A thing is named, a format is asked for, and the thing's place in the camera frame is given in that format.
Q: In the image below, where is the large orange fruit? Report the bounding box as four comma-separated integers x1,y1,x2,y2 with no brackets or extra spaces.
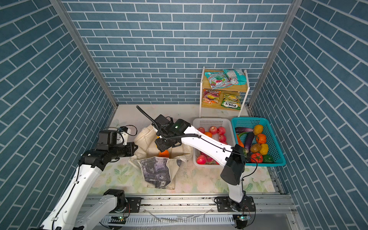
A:
158,150,170,158

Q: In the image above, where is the beige canvas grocery bag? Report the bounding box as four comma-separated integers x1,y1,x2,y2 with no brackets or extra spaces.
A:
129,125,193,190

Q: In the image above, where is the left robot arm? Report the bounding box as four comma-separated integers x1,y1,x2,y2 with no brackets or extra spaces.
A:
38,125,138,230

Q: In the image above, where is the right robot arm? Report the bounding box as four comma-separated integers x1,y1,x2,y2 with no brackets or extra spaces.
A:
151,115,256,212

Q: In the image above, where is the red yellow snack bag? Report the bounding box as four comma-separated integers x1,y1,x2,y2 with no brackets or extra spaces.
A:
202,89,221,104

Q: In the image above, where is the green Fox's candy bag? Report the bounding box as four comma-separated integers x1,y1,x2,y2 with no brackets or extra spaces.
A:
221,93,241,110

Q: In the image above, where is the teal snack bag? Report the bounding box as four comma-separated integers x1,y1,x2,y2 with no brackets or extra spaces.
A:
223,69,247,85

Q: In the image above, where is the small orange tangerine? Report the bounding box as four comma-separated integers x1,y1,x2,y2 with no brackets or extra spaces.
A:
204,132,213,138

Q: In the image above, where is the red apple bottom left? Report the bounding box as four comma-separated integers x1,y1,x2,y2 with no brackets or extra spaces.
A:
196,154,207,165

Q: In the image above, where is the red apple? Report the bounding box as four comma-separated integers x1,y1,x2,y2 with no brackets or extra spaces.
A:
196,154,207,165
209,126,218,135

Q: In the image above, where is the red apple top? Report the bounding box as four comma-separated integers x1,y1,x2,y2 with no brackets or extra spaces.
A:
209,126,218,135

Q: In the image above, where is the white plastic basket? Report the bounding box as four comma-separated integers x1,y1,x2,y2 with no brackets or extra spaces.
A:
192,118,236,170

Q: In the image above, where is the white wooden shelf rack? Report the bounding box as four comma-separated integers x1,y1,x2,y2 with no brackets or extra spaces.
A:
199,67,250,117

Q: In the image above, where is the orange carrot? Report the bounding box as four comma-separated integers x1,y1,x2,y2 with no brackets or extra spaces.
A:
236,135,244,148

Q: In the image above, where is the purple eggplant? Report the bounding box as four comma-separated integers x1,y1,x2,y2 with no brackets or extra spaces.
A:
235,127,255,154

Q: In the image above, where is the brown potato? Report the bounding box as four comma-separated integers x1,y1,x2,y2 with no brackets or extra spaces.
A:
250,143,262,153

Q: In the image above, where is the yellow mango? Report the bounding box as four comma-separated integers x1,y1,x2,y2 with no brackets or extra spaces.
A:
253,125,264,136

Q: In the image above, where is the red tomato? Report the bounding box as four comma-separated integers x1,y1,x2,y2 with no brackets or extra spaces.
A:
250,152,264,164

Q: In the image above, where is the orange pumpkin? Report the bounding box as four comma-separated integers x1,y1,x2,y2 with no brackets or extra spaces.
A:
255,133,267,145

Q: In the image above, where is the yellow bell pepper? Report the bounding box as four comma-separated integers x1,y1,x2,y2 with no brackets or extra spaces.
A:
259,143,269,155

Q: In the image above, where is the green bell pepper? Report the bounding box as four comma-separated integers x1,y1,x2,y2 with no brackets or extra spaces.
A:
263,154,274,163

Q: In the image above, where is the teal plastic basket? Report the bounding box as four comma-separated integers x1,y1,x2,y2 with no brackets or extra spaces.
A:
231,117,286,167

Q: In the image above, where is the aluminium rail base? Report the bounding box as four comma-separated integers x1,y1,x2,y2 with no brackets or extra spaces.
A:
51,193,302,230

